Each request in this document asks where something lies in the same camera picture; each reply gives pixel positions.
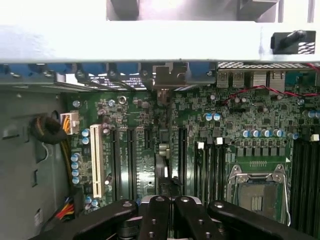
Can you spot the CPU socket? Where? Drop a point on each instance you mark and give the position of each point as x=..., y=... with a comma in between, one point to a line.
x=257, y=197

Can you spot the open black PC case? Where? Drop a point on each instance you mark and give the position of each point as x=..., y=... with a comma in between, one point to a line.
x=125, y=42

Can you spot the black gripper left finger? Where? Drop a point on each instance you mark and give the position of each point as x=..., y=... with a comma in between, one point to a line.
x=155, y=220

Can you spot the green Dell motherboard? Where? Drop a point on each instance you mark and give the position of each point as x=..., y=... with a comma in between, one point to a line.
x=140, y=120

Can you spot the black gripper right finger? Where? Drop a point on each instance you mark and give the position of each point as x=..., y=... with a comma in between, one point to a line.
x=192, y=220

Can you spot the white expansion slot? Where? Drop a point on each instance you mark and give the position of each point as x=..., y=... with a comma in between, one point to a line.
x=97, y=160

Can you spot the grey power supply unit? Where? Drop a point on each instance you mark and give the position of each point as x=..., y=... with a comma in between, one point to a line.
x=15, y=162

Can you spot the white power connector plug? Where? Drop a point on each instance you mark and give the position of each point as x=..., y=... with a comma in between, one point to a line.
x=70, y=122

